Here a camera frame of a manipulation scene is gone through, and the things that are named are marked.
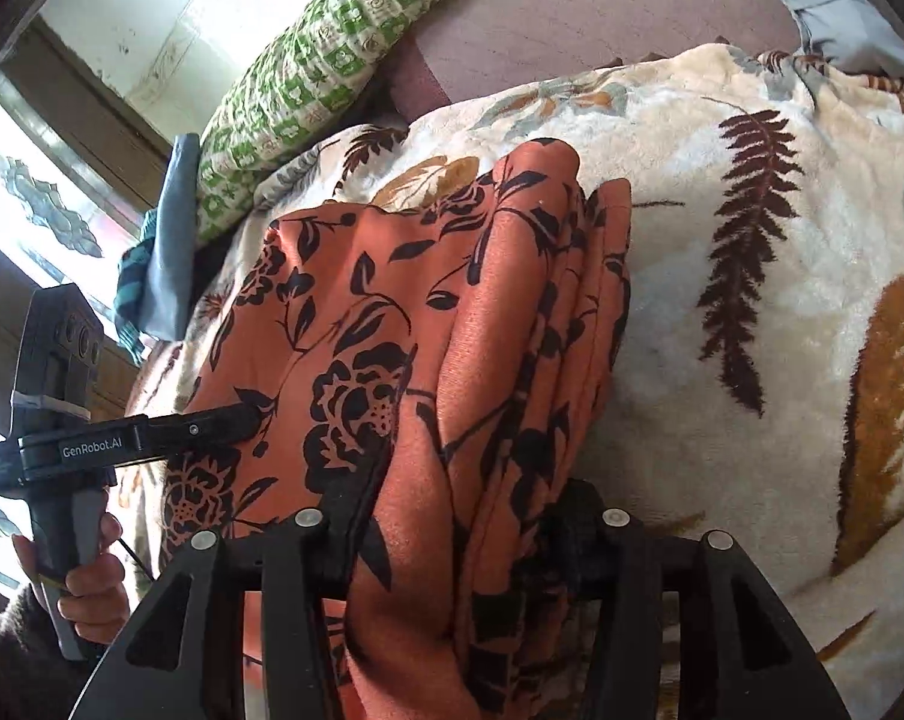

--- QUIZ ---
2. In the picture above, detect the orange floral shirt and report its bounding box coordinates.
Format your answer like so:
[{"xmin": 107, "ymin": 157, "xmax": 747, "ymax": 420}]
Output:
[{"xmin": 162, "ymin": 138, "xmax": 633, "ymax": 718}]

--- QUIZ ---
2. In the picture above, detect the person's left forearm sleeve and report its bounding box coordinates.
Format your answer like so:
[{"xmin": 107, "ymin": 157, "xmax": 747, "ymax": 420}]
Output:
[{"xmin": 0, "ymin": 585, "xmax": 91, "ymax": 720}]

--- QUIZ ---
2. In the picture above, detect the person's left hand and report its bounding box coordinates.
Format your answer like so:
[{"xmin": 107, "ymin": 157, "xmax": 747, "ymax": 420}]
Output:
[{"xmin": 8, "ymin": 512, "xmax": 130, "ymax": 653}]

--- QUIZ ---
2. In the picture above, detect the blue folded cloth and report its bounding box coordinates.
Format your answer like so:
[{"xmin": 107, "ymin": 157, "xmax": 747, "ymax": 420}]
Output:
[{"xmin": 138, "ymin": 133, "xmax": 200, "ymax": 341}]

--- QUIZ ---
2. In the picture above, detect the teal striped cloth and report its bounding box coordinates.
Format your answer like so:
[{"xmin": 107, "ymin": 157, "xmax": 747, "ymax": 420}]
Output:
[{"xmin": 113, "ymin": 210, "xmax": 157, "ymax": 364}]

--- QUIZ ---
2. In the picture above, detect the cream leaf-pattern blanket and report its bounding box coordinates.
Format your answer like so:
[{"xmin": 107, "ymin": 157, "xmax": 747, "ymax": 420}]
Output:
[{"xmin": 116, "ymin": 44, "xmax": 904, "ymax": 718}]

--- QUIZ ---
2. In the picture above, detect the green patterned pillow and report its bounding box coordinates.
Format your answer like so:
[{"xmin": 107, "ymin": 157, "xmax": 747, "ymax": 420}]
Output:
[{"xmin": 196, "ymin": 0, "xmax": 441, "ymax": 245}]

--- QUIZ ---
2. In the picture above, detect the pink quilted mattress cover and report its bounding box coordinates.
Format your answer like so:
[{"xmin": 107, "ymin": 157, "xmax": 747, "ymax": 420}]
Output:
[{"xmin": 379, "ymin": 0, "xmax": 799, "ymax": 121}]

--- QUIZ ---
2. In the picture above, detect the black cable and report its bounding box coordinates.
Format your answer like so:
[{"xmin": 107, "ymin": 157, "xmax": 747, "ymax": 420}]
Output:
[{"xmin": 115, "ymin": 535, "xmax": 158, "ymax": 586}]

